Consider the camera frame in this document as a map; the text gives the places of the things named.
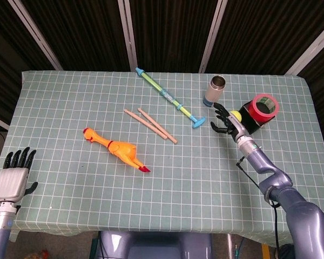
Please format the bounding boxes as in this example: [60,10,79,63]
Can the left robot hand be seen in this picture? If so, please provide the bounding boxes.
[0,147,39,203]

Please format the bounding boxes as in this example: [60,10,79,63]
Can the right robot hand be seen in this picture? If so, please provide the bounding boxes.
[210,102,247,143]

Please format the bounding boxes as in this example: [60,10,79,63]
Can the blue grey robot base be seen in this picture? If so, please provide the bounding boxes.
[89,230,213,259]

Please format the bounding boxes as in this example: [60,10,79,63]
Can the black open box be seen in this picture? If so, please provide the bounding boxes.
[236,101,275,135]

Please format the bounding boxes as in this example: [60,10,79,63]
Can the steel thermos bottle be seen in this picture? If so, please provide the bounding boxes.
[203,75,227,108]

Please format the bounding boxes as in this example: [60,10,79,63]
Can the red tape roll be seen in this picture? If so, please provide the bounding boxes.
[247,93,280,119]

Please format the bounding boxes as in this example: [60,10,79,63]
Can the blue green toy water pump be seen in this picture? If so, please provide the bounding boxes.
[135,67,207,129]

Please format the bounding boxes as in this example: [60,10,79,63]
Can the wooden drumstick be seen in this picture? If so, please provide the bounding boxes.
[137,107,178,144]
[124,108,168,140]

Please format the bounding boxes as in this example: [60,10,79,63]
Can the green checkered tablecloth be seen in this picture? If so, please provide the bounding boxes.
[0,70,324,248]

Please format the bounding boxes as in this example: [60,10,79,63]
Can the orange rubber chicken toy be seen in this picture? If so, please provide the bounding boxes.
[83,127,152,173]

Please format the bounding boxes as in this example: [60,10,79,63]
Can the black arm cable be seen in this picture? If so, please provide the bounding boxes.
[236,155,281,256]

